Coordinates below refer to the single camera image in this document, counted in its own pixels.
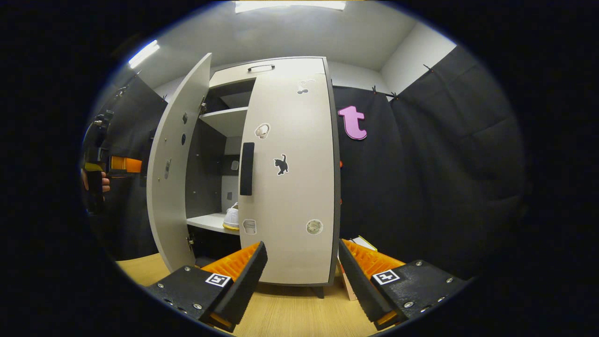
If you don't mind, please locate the black door handle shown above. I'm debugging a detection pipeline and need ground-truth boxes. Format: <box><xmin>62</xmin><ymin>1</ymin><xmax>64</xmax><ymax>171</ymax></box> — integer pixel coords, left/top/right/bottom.
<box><xmin>239</xmin><ymin>142</ymin><xmax>256</xmax><ymax>196</ymax></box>

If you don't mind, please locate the white shoe cabinet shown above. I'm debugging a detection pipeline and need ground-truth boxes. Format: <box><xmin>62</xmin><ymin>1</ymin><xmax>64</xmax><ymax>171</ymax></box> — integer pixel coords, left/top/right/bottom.
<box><xmin>185</xmin><ymin>56</ymin><xmax>341</xmax><ymax>300</ymax></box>

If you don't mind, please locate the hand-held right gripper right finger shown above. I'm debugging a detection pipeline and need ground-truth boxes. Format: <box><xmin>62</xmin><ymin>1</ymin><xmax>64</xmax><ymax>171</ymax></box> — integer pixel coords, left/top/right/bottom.
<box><xmin>338</xmin><ymin>239</ymin><xmax>468</xmax><ymax>334</ymax></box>

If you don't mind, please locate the yellow edged white box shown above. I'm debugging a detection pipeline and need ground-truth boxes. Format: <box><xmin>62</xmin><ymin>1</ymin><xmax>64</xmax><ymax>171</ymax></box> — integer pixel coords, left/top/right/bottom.
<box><xmin>351</xmin><ymin>235</ymin><xmax>378</xmax><ymax>252</ymax></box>

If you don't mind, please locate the black backdrop cloth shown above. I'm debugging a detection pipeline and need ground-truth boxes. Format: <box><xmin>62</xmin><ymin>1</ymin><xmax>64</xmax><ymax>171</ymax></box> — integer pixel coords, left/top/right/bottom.
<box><xmin>332</xmin><ymin>86</ymin><xmax>398</xmax><ymax>263</ymax></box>
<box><xmin>388</xmin><ymin>45</ymin><xmax>527</xmax><ymax>281</ymax></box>

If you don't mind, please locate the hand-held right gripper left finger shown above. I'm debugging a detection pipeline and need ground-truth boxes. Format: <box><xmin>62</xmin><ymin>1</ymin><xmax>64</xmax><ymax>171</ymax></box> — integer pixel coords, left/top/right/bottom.
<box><xmin>145</xmin><ymin>241</ymin><xmax>269</xmax><ymax>334</ymax></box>

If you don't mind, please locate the white shoe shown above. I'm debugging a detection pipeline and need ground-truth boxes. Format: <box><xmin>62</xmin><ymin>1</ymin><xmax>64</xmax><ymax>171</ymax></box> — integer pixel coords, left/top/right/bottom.
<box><xmin>222</xmin><ymin>202</ymin><xmax>240</xmax><ymax>231</ymax></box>

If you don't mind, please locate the ceiling light panel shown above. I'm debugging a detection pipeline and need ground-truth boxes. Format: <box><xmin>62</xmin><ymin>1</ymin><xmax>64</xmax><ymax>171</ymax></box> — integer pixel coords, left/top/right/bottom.
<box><xmin>128</xmin><ymin>39</ymin><xmax>161</xmax><ymax>69</ymax></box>

